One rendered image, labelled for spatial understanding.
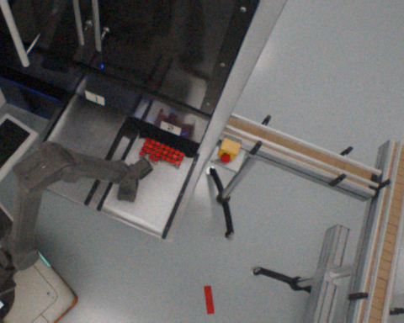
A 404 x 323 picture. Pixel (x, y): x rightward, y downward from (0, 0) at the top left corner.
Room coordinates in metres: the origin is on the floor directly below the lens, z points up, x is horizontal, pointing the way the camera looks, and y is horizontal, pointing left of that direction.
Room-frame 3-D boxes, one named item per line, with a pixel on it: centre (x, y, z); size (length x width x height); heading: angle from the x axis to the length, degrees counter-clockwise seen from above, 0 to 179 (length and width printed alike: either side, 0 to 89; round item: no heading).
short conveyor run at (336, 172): (0.77, -0.66, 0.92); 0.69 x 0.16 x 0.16; 72
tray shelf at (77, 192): (0.67, 0.11, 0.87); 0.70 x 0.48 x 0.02; 72
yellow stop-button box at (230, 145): (0.72, -0.35, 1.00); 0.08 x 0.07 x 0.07; 162
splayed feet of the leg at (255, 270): (0.34, -0.96, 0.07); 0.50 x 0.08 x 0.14; 72
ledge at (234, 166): (0.76, -0.37, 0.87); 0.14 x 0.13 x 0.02; 162
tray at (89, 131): (0.79, 0.25, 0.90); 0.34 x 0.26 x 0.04; 162
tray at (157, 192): (0.58, -0.04, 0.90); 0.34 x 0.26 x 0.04; 162
